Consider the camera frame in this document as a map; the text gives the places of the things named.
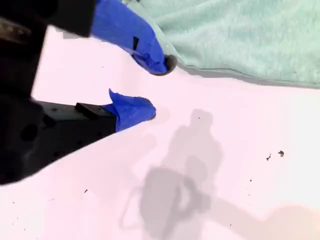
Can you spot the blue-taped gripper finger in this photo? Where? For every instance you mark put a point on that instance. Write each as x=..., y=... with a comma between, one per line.
x=130, y=112
x=120, y=27

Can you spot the pale green T-shirt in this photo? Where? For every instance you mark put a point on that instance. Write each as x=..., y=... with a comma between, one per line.
x=237, y=37

